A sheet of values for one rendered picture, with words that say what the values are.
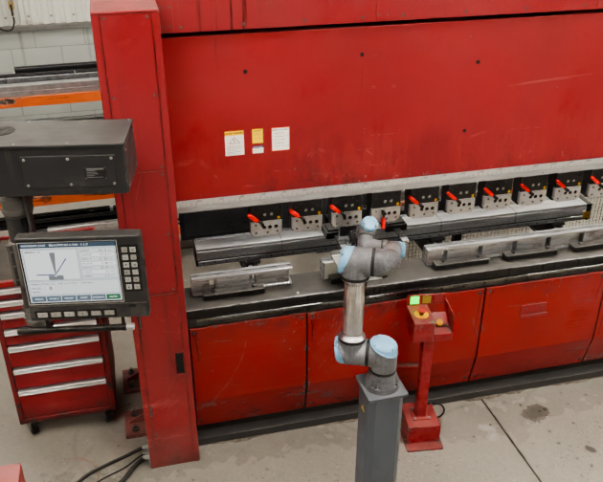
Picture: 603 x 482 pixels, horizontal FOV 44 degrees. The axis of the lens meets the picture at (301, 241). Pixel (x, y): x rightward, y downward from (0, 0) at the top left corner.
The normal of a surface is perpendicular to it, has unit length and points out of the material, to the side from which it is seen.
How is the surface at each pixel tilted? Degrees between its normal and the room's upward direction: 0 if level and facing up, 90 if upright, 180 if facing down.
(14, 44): 90
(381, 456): 90
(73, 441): 0
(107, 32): 90
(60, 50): 90
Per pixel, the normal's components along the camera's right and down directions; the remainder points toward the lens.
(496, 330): 0.24, 0.47
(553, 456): 0.00, -0.88
